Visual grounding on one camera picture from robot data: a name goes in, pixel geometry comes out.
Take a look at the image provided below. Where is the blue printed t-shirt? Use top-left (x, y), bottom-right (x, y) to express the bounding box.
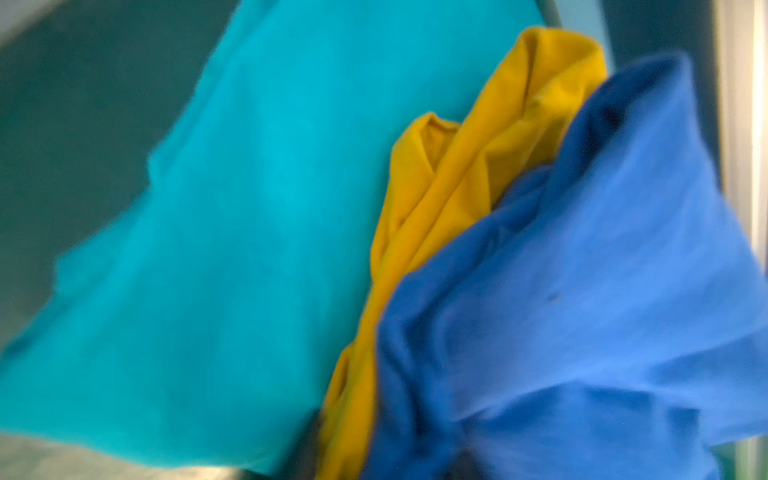
top-left (362, 53), bottom-right (767, 479)

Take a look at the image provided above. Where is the folded yellow t-shirt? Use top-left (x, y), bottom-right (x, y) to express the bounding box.
top-left (316, 27), bottom-right (608, 479)

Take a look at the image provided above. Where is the folded teal t-shirt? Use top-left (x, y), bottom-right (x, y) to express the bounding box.
top-left (1, 1), bottom-right (542, 474)

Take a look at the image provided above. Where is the back horizontal aluminium bar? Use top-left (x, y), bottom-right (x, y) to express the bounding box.
top-left (713, 0), bottom-right (767, 268)

